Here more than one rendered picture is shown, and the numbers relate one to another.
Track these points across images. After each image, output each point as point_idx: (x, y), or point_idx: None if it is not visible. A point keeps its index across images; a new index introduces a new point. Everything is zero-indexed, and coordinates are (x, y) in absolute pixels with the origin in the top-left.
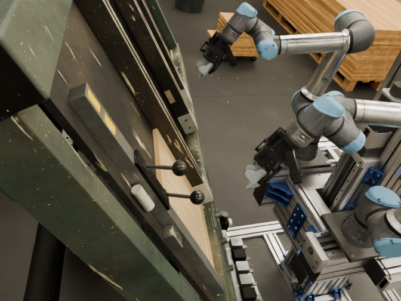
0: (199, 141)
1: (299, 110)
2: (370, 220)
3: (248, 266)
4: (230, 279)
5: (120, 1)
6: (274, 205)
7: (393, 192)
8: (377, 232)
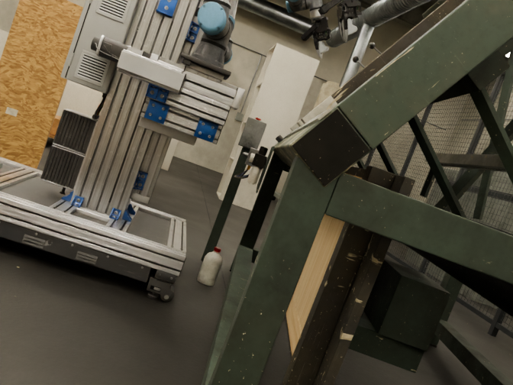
0: (282, 141)
1: (229, 26)
2: (227, 51)
3: (252, 147)
4: (275, 145)
5: None
6: (196, 137)
7: None
8: (230, 53)
